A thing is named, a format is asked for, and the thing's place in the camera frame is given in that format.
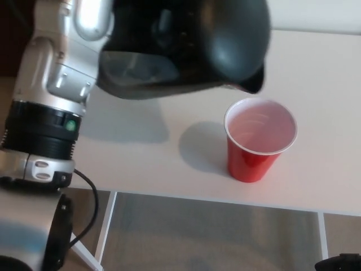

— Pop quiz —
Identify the white cabinet front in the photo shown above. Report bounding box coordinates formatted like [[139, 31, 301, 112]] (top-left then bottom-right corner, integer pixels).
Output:
[[270, 0, 361, 35]]

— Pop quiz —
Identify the dark brown wooden door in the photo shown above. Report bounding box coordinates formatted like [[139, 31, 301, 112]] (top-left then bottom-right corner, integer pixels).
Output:
[[0, 0, 38, 77]]

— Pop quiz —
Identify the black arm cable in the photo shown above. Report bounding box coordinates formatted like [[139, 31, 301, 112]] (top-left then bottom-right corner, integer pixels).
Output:
[[69, 168, 100, 250]]

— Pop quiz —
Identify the black electric kettle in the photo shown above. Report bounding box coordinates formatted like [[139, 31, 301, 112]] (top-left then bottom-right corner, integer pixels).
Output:
[[97, 0, 273, 100]]

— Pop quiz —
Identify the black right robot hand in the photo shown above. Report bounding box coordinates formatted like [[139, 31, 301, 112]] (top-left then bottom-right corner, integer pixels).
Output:
[[314, 253, 361, 271]]

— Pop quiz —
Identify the grey mesh table panel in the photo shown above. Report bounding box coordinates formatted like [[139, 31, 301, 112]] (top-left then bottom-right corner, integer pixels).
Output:
[[101, 191, 325, 271]]

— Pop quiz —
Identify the red plastic cup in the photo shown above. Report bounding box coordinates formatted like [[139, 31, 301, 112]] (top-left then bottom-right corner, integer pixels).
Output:
[[224, 98, 298, 183]]

